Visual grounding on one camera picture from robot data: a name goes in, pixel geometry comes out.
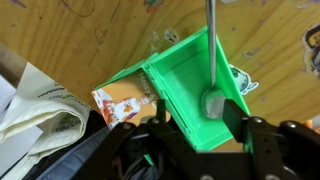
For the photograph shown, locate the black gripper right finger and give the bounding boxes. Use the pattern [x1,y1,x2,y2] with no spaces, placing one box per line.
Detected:
[199,98,320,180]

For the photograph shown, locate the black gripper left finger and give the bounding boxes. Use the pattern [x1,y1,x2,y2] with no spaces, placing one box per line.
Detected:
[73,98,198,180]

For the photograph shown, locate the silver metal spoon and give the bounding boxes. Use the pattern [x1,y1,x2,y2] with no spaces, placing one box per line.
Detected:
[200,0,228,121]

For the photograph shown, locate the green plastic storage box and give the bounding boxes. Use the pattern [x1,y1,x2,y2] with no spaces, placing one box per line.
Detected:
[91,52,194,166]

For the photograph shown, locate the orange picture card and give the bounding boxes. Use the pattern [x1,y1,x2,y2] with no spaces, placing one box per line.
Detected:
[91,69,172,130]

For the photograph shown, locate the white green clock sticker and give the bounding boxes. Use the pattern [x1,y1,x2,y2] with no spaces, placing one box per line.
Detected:
[229,64,260,96]

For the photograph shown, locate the cream canvas tote bag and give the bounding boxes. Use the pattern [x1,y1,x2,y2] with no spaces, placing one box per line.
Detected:
[0,61,92,180]

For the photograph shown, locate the purple outlined sticker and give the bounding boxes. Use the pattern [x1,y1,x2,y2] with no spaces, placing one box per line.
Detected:
[301,22,320,79]

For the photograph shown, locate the faded white sticker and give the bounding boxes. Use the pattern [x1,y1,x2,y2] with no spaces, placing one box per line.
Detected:
[149,28,181,46]

